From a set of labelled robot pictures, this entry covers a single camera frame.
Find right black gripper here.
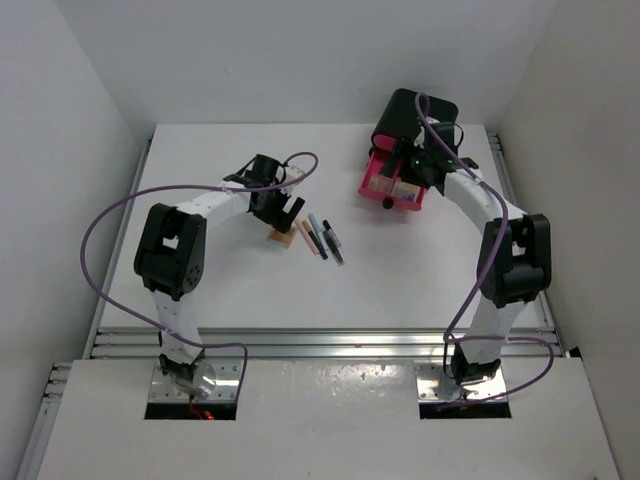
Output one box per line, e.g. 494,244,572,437
380,136,434,189

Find brown eyeshadow palette four pans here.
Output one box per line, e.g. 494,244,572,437
267,227,297,248

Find eyeshadow palette round brown pans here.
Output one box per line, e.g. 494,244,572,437
368,174,395,194

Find colourful eyeshadow palette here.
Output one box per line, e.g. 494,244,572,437
392,181,421,202

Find black drawer cabinet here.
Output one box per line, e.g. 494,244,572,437
371,88,459,149

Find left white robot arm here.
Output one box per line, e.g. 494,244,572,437
134,154,308,388

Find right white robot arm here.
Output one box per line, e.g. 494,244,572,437
372,122,551,384

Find brown gold makeup pencil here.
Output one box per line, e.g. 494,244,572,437
302,220,322,250

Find peach concealer stick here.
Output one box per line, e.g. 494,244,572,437
294,218,320,255

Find light blue black pen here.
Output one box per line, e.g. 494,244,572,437
308,213,328,260

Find black mascara tube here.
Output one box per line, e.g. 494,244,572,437
322,220,344,266

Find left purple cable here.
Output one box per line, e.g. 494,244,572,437
79,151,320,396

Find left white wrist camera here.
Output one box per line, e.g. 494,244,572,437
281,166,307,189

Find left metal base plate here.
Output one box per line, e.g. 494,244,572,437
148,359,241,403

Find metal base plate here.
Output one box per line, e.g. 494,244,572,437
148,359,241,403
414,361,506,404

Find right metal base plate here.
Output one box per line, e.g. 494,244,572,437
414,361,506,404

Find aluminium frame rail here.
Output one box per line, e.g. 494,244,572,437
84,327,566,360

